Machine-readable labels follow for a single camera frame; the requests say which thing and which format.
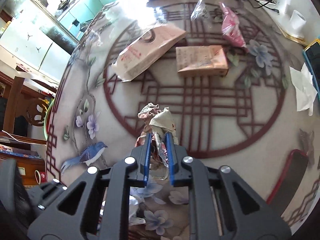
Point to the white cup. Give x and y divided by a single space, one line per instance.
297 22

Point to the pink white snack bag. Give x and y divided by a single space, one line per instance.
138 56

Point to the white desk lamp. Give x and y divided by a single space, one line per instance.
284 19

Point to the clear plastic wrapper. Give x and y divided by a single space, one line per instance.
199 11

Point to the paper wrapper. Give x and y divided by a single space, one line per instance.
157 122

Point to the black wok on stove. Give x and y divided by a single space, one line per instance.
63 4

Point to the pink plastic wrapper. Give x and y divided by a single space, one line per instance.
230 27

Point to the white crumpled tissue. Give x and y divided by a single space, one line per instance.
305 91

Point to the blue yellow kids tablet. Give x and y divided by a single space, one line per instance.
312 59

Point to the white two-door refrigerator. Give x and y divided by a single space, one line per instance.
36 49

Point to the red green plastic basin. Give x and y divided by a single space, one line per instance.
46 120

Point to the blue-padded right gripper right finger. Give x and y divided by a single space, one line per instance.
221 204

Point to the red-cased smartphone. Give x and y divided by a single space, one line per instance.
289 181

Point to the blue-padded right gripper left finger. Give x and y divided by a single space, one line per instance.
96 205

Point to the pink cigarette box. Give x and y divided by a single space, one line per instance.
201 61

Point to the floral patterned tablecloth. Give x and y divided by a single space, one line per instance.
247 120

